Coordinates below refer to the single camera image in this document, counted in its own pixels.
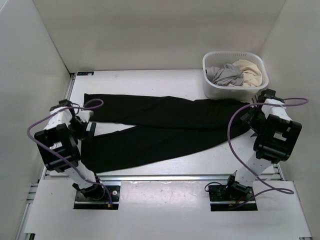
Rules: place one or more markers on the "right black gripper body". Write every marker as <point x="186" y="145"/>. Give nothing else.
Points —
<point x="255" y="118"/>

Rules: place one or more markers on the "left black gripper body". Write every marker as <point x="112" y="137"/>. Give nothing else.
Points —
<point x="78" y="129"/>

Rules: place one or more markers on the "black trousers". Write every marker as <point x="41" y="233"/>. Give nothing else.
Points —
<point x="158" y="129"/>

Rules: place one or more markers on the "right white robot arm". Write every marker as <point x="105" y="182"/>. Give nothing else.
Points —
<point x="276" y="136"/>

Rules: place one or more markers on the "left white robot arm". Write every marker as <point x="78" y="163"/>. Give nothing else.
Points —
<point x="59" y="145"/>

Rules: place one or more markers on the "white plastic laundry basket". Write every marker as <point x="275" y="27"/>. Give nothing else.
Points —
<point x="219" y="59"/>

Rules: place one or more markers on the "beige garment in basket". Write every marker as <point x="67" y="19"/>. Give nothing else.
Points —
<point x="252" y="76"/>

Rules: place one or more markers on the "grey garment in basket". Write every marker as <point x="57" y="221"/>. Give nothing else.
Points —
<point x="225" y="76"/>

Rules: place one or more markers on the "dark label sticker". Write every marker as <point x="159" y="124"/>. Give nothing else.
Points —
<point x="85" y="73"/>

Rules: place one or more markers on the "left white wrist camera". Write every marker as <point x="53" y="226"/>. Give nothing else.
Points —
<point x="85" y="115"/>

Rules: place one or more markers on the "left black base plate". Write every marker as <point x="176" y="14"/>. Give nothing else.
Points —
<point x="100" y="199"/>

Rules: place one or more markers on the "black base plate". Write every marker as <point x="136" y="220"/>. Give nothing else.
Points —
<point x="100" y="199"/>
<point x="223" y="198"/>

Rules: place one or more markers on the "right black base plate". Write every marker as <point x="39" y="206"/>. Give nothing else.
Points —
<point x="223" y="198"/>

